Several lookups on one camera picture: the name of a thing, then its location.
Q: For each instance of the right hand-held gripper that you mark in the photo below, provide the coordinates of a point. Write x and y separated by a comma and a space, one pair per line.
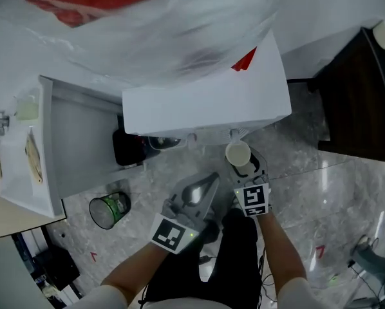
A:
253, 198

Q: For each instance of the black plastic bin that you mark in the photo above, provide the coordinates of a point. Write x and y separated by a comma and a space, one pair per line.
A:
128, 148

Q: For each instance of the person's left forearm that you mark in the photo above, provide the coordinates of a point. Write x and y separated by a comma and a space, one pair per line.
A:
137, 269

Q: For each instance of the white paper cup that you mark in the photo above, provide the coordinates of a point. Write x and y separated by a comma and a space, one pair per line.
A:
237, 153

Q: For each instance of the grey bin with white lid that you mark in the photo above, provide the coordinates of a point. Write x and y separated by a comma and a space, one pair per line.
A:
165, 143

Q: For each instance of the beige board with black edge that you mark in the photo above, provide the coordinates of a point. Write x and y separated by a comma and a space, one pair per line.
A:
12, 217

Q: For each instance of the person's right forearm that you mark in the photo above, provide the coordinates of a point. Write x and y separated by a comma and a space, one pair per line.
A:
281, 249

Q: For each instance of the red tag on dispenser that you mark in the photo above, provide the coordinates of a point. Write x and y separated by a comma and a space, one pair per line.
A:
244, 61

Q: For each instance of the clear water bottle red label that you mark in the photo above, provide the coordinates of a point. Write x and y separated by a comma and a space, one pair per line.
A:
147, 27

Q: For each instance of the white water dispenser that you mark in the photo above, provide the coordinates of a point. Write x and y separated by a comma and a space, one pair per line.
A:
212, 101

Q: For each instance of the black box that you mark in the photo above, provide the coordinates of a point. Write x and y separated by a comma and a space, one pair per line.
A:
59, 267

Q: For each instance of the white vanity sink cabinet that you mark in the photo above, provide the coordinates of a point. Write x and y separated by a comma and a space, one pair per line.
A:
76, 140

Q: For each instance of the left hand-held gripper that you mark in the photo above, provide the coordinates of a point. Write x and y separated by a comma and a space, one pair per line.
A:
173, 230

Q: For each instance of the clear plastic container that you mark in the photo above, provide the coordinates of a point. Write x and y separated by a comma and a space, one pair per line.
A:
27, 108

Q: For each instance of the person's light shirt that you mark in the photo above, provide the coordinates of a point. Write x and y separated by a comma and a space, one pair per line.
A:
105, 298

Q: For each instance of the black mesh trash bin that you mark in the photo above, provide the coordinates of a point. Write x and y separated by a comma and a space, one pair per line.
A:
107, 211

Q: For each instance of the wooden brush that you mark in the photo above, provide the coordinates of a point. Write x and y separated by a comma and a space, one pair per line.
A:
34, 156

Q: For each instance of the black vanity cabinet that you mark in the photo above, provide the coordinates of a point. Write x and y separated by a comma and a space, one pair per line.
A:
356, 101

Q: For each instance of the person's black trousers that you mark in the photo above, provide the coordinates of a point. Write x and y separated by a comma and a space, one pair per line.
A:
231, 262

